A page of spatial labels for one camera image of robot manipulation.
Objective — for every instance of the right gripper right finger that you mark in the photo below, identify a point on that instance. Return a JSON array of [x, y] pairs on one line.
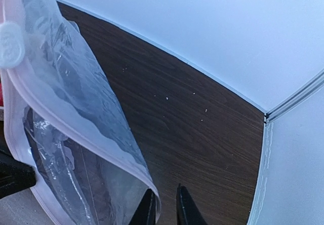
[[186, 209]]

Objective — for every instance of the right aluminium frame post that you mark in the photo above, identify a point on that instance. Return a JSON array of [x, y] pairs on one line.
[[313, 85]]

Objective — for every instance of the clear zip top bag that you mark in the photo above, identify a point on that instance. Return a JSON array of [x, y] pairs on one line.
[[62, 118]]

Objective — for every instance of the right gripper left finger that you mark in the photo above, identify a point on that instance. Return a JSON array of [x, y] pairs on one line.
[[145, 213]]

